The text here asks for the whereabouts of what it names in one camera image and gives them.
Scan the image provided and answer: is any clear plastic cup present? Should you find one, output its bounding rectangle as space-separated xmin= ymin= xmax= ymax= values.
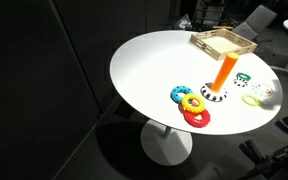
xmin=250 ymin=81 xmax=274 ymax=99

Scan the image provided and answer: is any orange rod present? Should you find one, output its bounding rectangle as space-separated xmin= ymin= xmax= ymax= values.
xmin=210 ymin=52 xmax=240 ymax=94

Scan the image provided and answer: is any black and white striped base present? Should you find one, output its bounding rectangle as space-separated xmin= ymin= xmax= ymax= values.
xmin=199 ymin=82 xmax=228 ymax=103

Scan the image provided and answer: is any wooden slatted tray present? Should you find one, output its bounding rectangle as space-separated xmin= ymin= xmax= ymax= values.
xmin=188 ymin=28 xmax=258 ymax=62

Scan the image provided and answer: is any grey plastic bag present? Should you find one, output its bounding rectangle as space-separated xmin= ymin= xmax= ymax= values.
xmin=173 ymin=13 xmax=193 ymax=31

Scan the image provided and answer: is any dark metal cart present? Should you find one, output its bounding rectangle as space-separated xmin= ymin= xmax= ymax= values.
xmin=193 ymin=0 xmax=238 ymax=28

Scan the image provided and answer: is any black clamp rig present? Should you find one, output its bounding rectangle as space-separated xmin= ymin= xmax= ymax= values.
xmin=238 ymin=115 xmax=288 ymax=180

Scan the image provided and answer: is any blue ring with dots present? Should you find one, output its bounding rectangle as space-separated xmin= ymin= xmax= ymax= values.
xmin=169 ymin=85 xmax=194 ymax=105

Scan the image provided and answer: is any yellow bumpy ring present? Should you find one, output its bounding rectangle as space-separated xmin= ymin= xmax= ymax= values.
xmin=180 ymin=93 xmax=206 ymax=115

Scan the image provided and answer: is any white table pedestal base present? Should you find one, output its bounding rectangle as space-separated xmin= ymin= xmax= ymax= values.
xmin=140 ymin=119 xmax=193 ymax=167

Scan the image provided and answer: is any red ring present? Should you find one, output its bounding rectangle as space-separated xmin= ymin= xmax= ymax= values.
xmin=182 ymin=108 xmax=212 ymax=129

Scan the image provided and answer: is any small black and white ring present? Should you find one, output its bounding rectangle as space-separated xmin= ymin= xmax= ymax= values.
xmin=233 ymin=77 xmax=249 ymax=88

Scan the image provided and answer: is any dark green ring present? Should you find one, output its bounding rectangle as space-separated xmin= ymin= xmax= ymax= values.
xmin=235 ymin=72 xmax=252 ymax=82

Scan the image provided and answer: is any lime green thin ring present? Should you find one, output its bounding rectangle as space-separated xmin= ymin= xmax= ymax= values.
xmin=241 ymin=94 xmax=261 ymax=107

